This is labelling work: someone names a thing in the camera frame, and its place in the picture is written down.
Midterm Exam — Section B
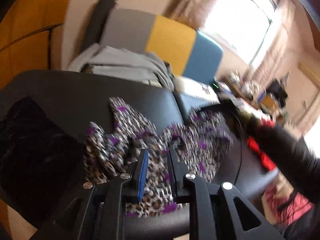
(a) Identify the grey yellow blue armchair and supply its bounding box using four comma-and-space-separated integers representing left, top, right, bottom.
82, 0, 224, 85

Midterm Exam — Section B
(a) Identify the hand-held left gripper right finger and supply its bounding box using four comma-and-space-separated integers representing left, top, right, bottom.
167, 145, 285, 240

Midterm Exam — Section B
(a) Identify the grey garment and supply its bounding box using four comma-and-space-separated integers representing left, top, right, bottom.
67, 44, 175, 92

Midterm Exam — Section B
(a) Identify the leopard print purple flower garment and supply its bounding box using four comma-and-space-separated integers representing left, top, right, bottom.
84, 96, 234, 217

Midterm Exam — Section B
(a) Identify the window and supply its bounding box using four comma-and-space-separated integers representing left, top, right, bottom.
200, 0, 278, 65

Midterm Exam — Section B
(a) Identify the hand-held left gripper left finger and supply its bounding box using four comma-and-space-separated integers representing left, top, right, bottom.
37, 149, 150, 240

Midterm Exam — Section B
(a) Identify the black monitor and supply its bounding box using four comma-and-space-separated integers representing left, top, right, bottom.
269, 80, 288, 101

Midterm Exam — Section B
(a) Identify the black cable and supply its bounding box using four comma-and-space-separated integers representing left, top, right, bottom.
234, 119, 244, 182

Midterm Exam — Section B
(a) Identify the white printed pillow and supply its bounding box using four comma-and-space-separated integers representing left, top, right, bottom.
175, 76, 218, 100

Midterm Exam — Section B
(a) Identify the red garment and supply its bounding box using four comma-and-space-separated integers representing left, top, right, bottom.
246, 136, 278, 172

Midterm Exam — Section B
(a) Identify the person's right forearm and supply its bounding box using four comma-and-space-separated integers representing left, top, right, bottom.
246, 116, 320, 205

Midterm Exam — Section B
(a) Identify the dark purple velvet garment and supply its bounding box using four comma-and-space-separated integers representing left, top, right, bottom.
0, 97, 84, 203

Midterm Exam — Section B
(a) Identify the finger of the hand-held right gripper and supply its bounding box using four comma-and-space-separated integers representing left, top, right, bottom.
191, 102, 224, 115

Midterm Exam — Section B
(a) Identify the beige patterned curtain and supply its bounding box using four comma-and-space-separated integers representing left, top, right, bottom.
162, 0, 243, 30
250, 0, 300, 85

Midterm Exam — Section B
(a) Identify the wooden side table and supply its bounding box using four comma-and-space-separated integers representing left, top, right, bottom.
225, 71, 275, 110

